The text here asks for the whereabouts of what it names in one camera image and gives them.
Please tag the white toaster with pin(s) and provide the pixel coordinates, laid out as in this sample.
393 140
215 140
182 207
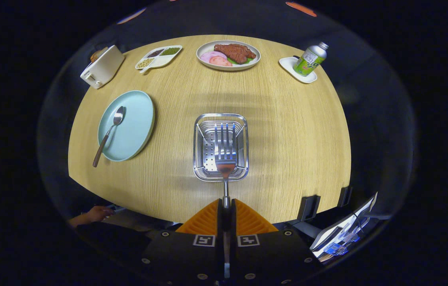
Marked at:
105 69

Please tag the pile of dark beans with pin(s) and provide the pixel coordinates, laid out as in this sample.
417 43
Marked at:
155 53

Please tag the green lettuce leaf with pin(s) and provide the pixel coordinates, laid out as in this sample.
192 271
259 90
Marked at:
248 60

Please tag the light blue plate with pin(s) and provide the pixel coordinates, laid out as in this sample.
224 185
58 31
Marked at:
132 127

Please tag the brown grilled meat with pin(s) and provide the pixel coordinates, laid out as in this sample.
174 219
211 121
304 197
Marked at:
236 52

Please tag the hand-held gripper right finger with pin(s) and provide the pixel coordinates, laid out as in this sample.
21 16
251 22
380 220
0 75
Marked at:
271 254

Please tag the white divided tray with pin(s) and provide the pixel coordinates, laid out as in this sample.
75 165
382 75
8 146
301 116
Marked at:
164 60

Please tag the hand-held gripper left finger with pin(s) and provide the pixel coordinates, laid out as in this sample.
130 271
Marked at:
184 254

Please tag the pale pink ham slice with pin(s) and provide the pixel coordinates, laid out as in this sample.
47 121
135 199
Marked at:
210 55

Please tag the white flat device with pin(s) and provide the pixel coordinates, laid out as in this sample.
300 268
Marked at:
339 232

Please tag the pile of green beans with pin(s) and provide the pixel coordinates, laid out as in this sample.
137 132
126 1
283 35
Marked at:
170 51

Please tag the white square coaster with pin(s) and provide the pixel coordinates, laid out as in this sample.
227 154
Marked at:
287 63

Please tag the pile of yellow soybeans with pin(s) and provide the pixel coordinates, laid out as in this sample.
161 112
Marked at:
145 62

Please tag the toasted bread slice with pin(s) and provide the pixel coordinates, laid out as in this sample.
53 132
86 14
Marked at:
97 55

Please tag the white round plate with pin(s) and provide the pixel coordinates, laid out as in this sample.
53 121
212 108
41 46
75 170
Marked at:
208 47

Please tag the metal fork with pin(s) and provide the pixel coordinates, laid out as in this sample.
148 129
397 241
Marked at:
226 155

